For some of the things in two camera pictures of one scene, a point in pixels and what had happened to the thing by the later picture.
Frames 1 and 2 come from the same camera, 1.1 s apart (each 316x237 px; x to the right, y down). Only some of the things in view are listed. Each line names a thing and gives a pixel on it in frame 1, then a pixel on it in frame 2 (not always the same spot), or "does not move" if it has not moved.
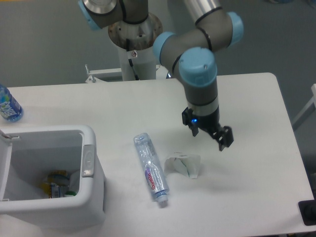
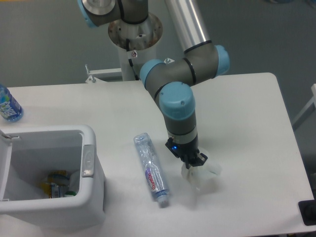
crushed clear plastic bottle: x=152 y=167 does not move
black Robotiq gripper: x=209 y=123 -> x=187 y=152
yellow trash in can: x=57 y=184 does not move
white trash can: x=28 y=153 does not move
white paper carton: x=188 y=164 -> x=204 y=177
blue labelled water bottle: x=10 y=109 does not move
